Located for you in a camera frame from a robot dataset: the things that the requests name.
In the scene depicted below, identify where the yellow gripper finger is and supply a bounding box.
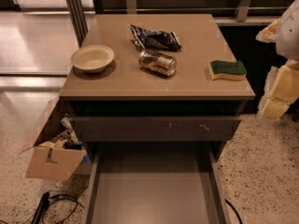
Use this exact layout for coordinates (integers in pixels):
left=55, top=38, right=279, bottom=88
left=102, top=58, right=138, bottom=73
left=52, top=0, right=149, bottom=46
left=256, top=19, right=280, bottom=43
left=261, top=63, right=299, bottom=120

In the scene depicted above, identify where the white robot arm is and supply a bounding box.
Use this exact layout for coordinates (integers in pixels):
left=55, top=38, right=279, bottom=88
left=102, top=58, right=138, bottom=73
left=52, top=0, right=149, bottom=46
left=256, top=0, right=299, bottom=120

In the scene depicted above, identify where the grey drawer cabinet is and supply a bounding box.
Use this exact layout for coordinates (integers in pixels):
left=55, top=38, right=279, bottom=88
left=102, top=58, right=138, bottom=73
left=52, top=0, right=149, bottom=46
left=59, top=14, right=256, bottom=224

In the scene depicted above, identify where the open middle drawer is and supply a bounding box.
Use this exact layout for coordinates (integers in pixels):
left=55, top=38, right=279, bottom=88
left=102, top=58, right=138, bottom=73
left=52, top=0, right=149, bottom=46
left=82, top=149, right=231, bottom=224

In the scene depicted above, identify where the closed top drawer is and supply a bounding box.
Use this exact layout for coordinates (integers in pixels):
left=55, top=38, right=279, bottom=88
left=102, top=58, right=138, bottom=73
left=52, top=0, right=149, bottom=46
left=71, top=116, right=241, bottom=142

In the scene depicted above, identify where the green yellow sponge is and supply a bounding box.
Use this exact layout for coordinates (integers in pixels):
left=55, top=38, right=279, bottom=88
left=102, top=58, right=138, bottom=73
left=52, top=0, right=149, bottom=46
left=209, top=60, right=247, bottom=81

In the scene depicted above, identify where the dark crumpled chip bag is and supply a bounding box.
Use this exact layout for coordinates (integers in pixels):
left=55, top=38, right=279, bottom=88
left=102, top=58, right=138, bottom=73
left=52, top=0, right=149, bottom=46
left=130, top=24, right=181, bottom=52

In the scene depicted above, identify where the white paper bowl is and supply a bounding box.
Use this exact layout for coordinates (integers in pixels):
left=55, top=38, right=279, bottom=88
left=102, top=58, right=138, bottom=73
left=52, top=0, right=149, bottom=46
left=70, top=45, right=115, bottom=73

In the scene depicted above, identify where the cardboard box with trash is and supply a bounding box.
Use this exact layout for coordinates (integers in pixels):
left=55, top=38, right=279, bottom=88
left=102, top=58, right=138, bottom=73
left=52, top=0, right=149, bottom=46
left=20, top=97, right=91, bottom=181

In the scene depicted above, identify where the black cable right floor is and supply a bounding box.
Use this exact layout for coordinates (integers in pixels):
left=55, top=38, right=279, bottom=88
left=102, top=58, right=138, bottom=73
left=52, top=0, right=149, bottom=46
left=225, top=199, right=244, bottom=224

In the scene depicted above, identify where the black cable on floor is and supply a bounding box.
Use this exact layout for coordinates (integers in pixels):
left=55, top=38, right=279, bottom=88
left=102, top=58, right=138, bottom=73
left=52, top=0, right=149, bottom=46
left=0, top=191, right=85, bottom=224

